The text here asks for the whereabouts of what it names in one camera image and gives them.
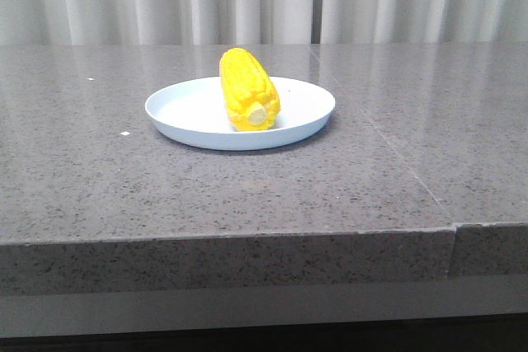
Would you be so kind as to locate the white curtain left panel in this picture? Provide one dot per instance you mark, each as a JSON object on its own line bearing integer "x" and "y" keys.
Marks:
{"x": 158, "y": 22}

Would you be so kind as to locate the yellow plastic corn cob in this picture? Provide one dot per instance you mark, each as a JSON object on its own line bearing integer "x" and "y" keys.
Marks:
{"x": 250, "y": 97}

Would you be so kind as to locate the light blue round plate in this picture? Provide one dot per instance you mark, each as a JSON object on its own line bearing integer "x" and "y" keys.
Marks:
{"x": 193, "y": 113}

